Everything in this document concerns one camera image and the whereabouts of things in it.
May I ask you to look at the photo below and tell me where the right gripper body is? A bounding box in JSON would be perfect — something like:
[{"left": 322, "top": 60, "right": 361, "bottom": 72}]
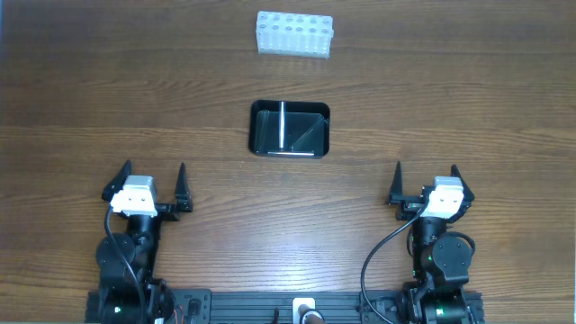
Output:
[{"left": 388, "top": 188, "right": 436, "bottom": 221}]

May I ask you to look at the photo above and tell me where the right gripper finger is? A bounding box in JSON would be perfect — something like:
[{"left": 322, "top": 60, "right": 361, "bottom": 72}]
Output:
[
  {"left": 449, "top": 163, "right": 476, "bottom": 209},
  {"left": 388, "top": 160, "right": 404, "bottom": 204}
]

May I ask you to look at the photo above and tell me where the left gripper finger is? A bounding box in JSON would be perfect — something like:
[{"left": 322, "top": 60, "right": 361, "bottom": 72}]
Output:
[
  {"left": 101, "top": 159, "right": 133, "bottom": 203},
  {"left": 174, "top": 162, "right": 194, "bottom": 213}
]

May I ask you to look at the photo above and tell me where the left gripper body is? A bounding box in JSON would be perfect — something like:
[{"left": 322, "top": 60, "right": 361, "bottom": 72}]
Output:
[{"left": 154, "top": 202, "right": 182, "bottom": 222}]

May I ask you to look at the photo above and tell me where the clear test tube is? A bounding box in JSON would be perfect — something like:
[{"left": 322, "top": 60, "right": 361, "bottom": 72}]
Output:
[
  {"left": 265, "top": 150, "right": 317, "bottom": 158},
  {"left": 277, "top": 100, "right": 287, "bottom": 151}
]

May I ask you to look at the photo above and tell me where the black tray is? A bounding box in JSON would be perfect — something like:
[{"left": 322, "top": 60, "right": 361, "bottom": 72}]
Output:
[{"left": 247, "top": 98, "right": 332, "bottom": 160}]

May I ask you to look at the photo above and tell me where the white test tube rack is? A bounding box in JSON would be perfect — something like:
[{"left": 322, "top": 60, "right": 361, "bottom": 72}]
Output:
[{"left": 255, "top": 10, "right": 336, "bottom": 59}]

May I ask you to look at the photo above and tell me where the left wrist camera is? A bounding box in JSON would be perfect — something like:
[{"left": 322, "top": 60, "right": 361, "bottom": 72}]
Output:
[{"left": 109, "top": 175, "right": 159, "bottom": 219}]

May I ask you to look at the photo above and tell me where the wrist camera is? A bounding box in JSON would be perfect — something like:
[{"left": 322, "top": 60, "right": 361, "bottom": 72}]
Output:
[
  {"left": 109, "top": 175, "right": 159, "bottom": 219},
  {"left": 421, "top": 175, "right": 466, "bottom": 221}
]

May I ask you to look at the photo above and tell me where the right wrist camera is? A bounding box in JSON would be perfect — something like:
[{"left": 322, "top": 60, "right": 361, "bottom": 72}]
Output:
[{"left": 421, "top": 175, "right": 466, "bottom": 221}]

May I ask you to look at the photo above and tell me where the mounting rail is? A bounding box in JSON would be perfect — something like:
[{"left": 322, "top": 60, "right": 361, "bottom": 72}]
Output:
[{"left": 85, "top": 288, "right": 485, "bottom": 324}]

